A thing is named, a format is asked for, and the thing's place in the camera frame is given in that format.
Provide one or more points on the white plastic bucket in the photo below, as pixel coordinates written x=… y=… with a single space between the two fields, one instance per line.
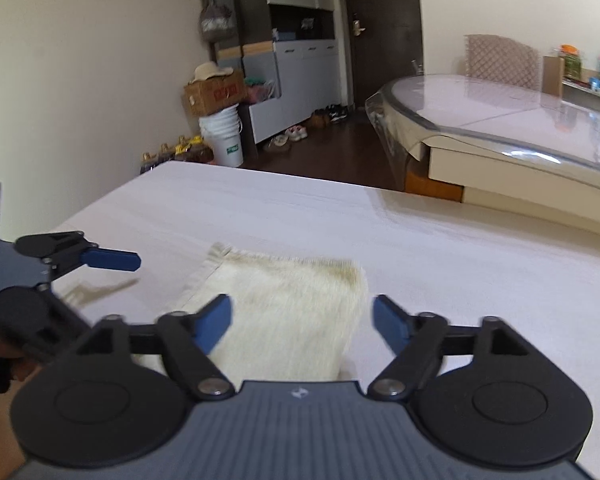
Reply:
x=225 y=135

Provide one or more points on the row of oil bottles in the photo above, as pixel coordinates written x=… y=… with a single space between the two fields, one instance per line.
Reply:
x=175 y=154

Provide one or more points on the grey hanging handbag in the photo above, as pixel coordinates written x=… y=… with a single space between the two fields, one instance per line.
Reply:
x=215 y=22

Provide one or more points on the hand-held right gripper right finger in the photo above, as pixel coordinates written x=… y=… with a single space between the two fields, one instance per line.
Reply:
x=387 y=317

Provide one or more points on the white pink sneaker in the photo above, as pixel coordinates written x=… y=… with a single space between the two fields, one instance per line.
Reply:
x=296 y=132

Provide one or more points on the black sneaker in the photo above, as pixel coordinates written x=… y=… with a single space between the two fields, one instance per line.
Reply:
x=337 y=111

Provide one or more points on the dining table with clear cover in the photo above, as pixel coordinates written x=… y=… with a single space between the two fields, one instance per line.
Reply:
x=480 y=105

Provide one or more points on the brown shoe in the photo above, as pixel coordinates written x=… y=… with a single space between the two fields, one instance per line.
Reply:
x=320 y=119

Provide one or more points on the padded quilted chair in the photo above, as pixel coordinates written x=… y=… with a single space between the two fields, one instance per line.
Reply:
x=500 y=60

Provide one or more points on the beige towel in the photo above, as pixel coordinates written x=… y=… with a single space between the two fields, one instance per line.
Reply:
x=290 y=320

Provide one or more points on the orange lid jar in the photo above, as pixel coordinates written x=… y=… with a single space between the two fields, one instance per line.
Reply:
x=572 y=62

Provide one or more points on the grey hallway cabinet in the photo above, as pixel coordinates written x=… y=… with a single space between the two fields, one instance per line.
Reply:
x=290 y=60

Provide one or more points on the small brown carton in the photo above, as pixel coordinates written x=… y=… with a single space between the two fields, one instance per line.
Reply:
x=553 y=75

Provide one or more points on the beige slipper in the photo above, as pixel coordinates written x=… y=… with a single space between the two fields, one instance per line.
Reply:
x=278 y=143

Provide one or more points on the dark brown door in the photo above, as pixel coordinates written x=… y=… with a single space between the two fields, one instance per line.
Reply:
x=385 y=35

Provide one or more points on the brown cardboard box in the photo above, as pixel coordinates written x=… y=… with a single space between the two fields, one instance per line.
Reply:
x=215 y=92

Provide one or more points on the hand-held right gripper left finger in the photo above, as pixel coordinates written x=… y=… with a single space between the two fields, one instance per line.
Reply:
x=215 y=320

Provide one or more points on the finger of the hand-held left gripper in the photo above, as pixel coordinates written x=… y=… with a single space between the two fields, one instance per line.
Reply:
x=30 y=317
x=110 y=260

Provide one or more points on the straw hat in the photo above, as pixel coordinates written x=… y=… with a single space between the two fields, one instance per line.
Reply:
x=210 y=71

